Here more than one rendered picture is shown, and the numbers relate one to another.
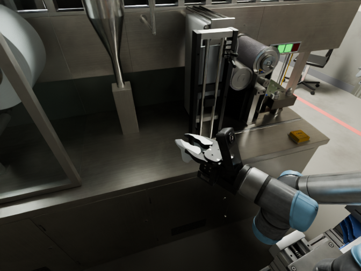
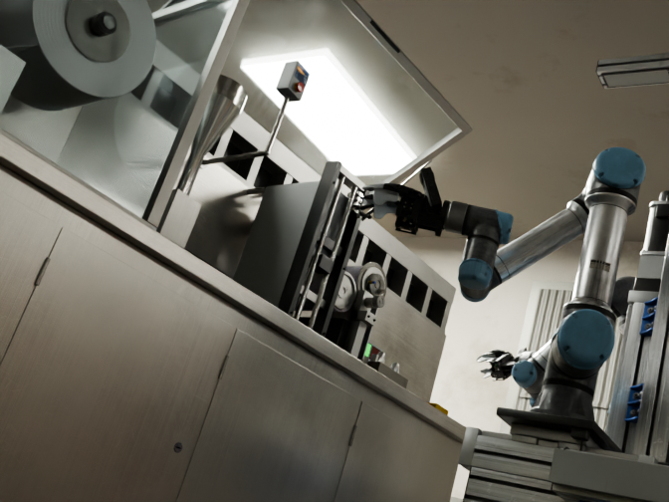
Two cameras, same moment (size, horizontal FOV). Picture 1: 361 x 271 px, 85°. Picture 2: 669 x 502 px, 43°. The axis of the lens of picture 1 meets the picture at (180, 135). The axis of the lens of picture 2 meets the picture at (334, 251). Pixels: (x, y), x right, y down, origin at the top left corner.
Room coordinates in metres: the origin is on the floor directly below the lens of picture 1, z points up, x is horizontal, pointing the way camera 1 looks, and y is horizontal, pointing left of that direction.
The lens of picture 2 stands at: (-1.23, 0.91, 0.34)
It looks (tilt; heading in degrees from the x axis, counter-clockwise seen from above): 21 degrees up; 332
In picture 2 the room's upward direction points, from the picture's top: 18 degrees clockwise
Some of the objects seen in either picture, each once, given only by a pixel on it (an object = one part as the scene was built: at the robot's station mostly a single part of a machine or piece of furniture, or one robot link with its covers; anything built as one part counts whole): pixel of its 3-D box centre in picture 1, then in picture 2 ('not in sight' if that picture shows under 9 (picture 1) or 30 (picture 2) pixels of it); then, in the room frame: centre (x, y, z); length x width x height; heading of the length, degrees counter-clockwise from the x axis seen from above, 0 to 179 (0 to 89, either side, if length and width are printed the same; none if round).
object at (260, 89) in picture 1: (254, 101); (357, 339); (0.94, -0.41, 1.05); 0.06 x 0.05 x 0.31; 16
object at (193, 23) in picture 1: (192, 72); (261, 262); (1.04, -0.07, 1.17); 0.34 x 0.05 x 0.54; 16
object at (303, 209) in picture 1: (284, 203); (487, 225); (0.23, -0.23, 1.21); 0.11 x 0.08 x 0.09; 49
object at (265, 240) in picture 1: (273, 218); (477, 265); (0.25, -0.24, 1.12); 0.11 x 0.08 x 0.11; 139
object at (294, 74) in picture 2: not in sight; (295, 81); (0.86, 0.10, 1.66); 0.07 x 0.07 x 0.10; 23
